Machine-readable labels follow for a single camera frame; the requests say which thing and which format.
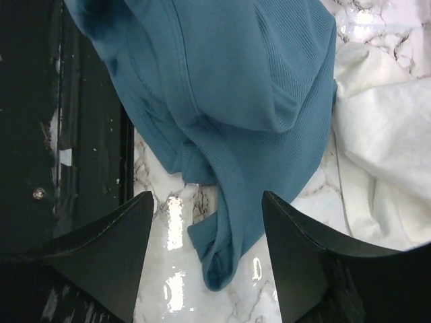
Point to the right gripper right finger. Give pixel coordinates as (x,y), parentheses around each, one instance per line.
(323,275)

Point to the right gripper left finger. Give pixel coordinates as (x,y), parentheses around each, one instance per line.
(105,257)

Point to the teal blue tank top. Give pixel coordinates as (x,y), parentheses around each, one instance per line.
(234,94)

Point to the white tank top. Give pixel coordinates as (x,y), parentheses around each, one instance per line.
(381,120)

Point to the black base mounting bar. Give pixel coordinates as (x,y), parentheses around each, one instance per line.
(66,141)

